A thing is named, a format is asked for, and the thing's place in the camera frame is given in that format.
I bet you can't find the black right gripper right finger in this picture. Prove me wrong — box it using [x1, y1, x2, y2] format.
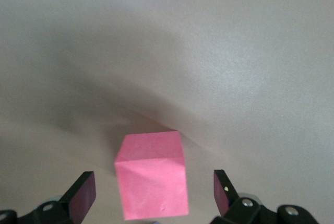
[211, 169, 320, 224]

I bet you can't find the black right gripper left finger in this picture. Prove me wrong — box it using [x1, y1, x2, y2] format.
[0, 171, 97, 224]

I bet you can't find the red foam block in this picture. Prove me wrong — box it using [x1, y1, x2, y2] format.
[114, 129, 189, 221]

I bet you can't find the paper table cover sheet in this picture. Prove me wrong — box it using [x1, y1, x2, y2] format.
[0, 0, 334, 224]

